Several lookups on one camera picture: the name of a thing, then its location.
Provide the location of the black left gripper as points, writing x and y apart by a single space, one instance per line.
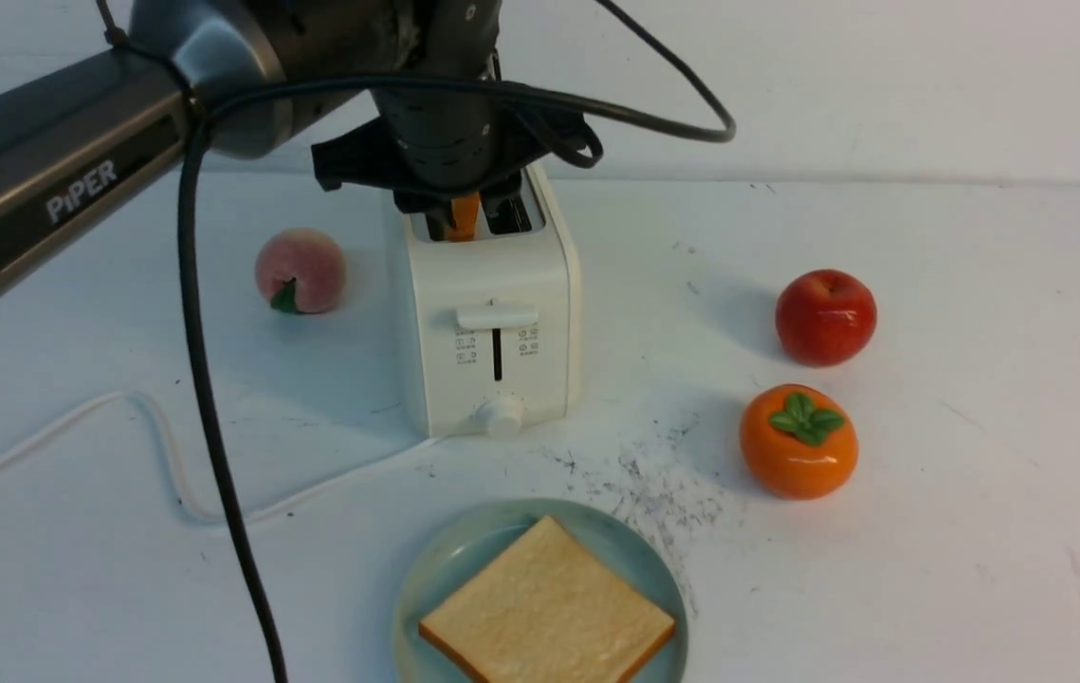
430 146

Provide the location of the light green round plate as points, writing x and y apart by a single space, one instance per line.
467 544

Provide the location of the white two-slot toaster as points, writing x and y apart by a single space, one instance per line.
489 331

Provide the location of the toast slice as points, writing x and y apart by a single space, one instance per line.
464 214
547 609

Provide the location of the orange persimmon with green leaves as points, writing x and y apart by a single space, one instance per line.
798 443

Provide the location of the pink peach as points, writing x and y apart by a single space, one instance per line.
301 272

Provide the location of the red apple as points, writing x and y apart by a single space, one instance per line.
825 317

